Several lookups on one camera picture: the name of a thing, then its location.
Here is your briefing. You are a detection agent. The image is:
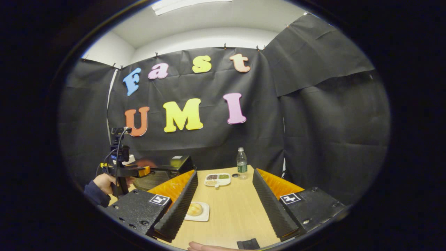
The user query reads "black backdrop cloth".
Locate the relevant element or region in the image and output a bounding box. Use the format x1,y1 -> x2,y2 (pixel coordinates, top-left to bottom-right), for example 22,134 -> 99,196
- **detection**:
57,14 -> 391,206

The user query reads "white divided grain dish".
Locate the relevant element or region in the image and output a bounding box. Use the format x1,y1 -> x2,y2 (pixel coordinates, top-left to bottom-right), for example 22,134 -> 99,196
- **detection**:
204,173 -> 232,188

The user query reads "round bread bun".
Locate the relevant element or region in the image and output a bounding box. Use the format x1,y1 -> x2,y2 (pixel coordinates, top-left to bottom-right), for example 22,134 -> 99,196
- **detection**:
187,203 -> 203,217

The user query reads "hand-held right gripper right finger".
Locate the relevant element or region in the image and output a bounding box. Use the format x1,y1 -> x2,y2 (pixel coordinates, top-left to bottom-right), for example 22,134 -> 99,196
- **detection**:
252,168 -> 351,242

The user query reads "white square plate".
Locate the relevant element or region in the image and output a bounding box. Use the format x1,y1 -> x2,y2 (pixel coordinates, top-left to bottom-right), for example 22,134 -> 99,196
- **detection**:
184,201 -> 210,222

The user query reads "black electric oven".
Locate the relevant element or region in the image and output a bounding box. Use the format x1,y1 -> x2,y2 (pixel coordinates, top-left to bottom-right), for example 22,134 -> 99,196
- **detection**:
132,155 -> 196,192

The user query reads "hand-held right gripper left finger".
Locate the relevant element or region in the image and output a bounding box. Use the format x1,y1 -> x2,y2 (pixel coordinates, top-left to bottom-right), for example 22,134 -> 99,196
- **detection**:
104,169 -> 200,243

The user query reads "clear green-label water bottle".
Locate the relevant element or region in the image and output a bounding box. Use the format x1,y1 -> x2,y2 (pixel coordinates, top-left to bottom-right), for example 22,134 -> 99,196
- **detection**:
236,147 -> 248,180

